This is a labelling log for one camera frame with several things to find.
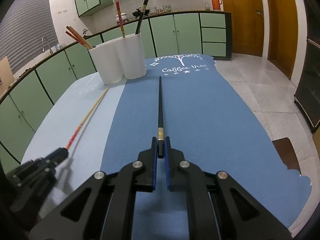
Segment red-ended wooden chopstick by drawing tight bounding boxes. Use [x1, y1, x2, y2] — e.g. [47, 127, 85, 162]
[65, 87, 109, 150]
[66, 26, 93, 50]
[116, 1, 125, 38]

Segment black chopstick gold band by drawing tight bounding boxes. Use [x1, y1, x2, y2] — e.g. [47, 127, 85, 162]
[158, 77, 164, 159]

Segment green lower kitchen cabinets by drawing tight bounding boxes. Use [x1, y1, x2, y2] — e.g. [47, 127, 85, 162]
[1, 11, 232, 171]

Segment light blue placemat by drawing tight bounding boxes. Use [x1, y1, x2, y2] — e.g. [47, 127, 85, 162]
[22, 73, 127, 218]

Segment brown wooden stool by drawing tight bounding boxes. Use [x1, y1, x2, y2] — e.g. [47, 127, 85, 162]
[272, 137, 301, 174]

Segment dark blue placemat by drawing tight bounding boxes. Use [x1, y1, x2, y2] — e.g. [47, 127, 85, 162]
[101, 55, 311, 227]

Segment brown cardboard board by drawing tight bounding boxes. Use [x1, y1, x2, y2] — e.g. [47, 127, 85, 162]
[0, 56, 15, 96]

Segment chrome sink faucet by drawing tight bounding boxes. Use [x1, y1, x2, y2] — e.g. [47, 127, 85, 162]
[42, 36, 53, 55]

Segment white plastic utensil holder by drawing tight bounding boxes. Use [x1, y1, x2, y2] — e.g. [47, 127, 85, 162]
[89, 34, 147, 85]

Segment grey window blind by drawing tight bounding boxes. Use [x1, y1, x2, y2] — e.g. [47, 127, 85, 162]
[1, 0, 59, 73]

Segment black appliance at right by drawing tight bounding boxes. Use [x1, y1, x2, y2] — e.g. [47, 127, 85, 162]
[295, 3, 320, 133]

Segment white pot with lid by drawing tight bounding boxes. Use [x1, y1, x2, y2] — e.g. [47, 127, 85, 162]
[114, 13, 129, 25]

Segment black wok on stove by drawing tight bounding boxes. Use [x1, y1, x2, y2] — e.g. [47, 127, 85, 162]
[132, 8, 150, 19]

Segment orange thermos flask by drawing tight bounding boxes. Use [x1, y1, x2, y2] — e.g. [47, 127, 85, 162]
[211, 0, 222, 11]

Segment brown wooden door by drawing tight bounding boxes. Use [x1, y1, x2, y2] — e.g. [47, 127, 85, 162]
[222, 0, 298, 78]

